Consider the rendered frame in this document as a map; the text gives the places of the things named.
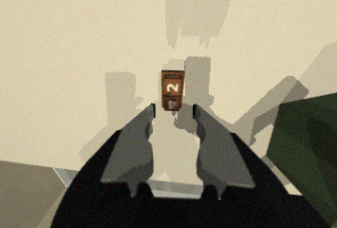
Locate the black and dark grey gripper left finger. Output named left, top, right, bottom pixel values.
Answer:
left=50, top=104, right=156, bottom=228

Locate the brown wooden tray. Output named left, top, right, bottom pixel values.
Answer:
left=161, top=70, right=185, bottom=108

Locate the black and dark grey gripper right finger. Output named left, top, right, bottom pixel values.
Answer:
left=193, top=104, right=308, bottom=228

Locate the brown number cube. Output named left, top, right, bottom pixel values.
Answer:
left=164, top=74, right=181, bottom=96
left=164, top=95, right=180, bottom=111

